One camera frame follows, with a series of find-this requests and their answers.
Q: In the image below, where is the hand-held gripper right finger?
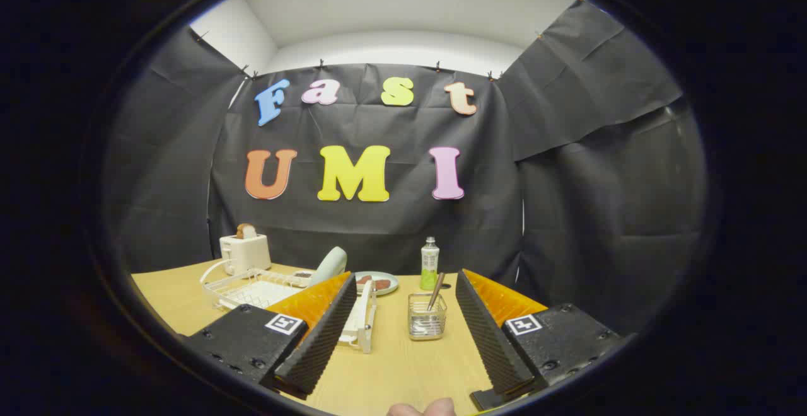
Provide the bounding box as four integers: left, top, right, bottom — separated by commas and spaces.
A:
455, 269, 625, 412

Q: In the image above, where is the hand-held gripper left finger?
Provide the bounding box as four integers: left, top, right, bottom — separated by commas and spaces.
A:
183, 271, 359, 401

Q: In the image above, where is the metal wire basket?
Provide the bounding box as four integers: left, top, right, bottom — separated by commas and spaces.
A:
407, 292, 448, 341

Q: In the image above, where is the wooden handled metal spoon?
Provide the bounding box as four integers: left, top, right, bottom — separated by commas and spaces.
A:
427, 272, 446, 313

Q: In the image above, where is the white wire dish rack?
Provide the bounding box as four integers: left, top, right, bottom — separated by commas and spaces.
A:
200, 258, 379, 354

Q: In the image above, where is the pale green plate with meat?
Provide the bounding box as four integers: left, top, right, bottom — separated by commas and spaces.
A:
353, 270, 400, 296

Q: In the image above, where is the green and white drink bottle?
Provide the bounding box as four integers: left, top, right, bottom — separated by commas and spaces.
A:
421, 236, 440, 291

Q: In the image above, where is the white toaster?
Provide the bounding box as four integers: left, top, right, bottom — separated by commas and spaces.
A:
219, 233, 272, 276

